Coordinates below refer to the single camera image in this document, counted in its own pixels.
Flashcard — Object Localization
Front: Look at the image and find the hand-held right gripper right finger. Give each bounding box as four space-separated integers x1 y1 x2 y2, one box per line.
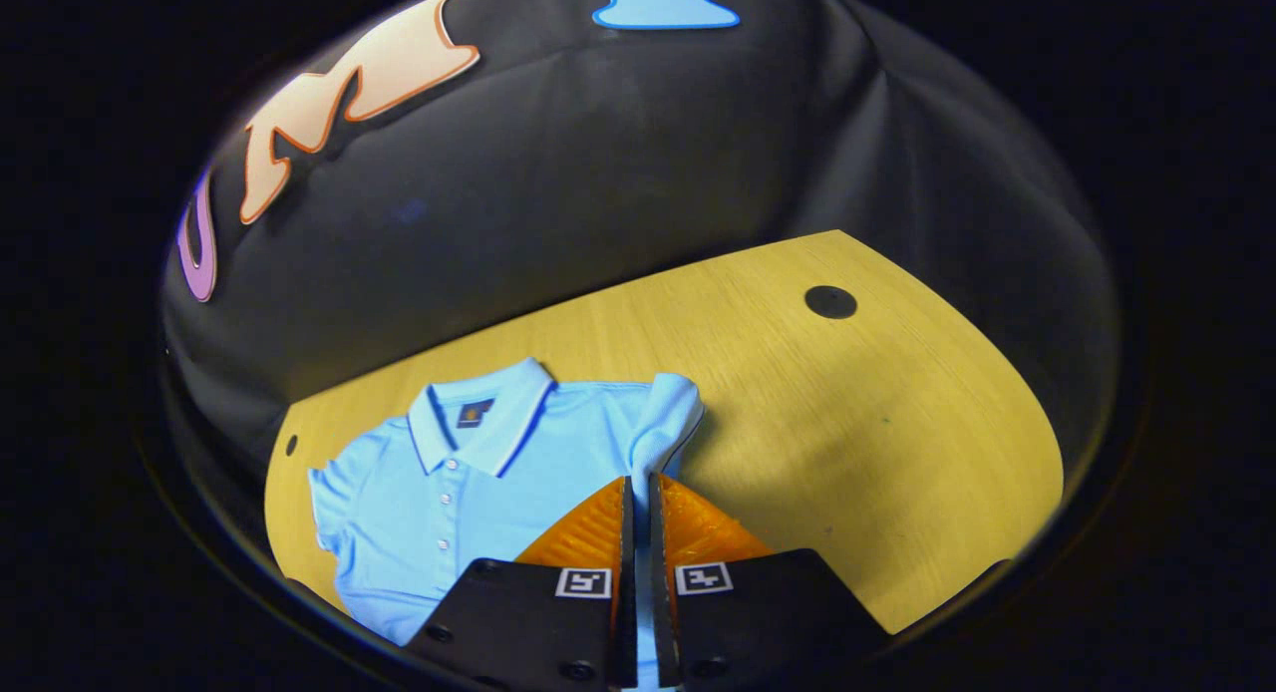
648 473 893 691

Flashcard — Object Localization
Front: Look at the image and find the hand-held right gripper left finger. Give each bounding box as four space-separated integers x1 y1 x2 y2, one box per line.
404 476 639 691

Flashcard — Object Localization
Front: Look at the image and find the light blue polo T-shirt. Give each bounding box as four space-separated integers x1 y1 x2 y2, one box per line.
307 356 705 692

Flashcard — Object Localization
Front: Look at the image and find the black backdrop cloth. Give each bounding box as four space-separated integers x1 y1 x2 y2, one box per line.
158 0 1125 593

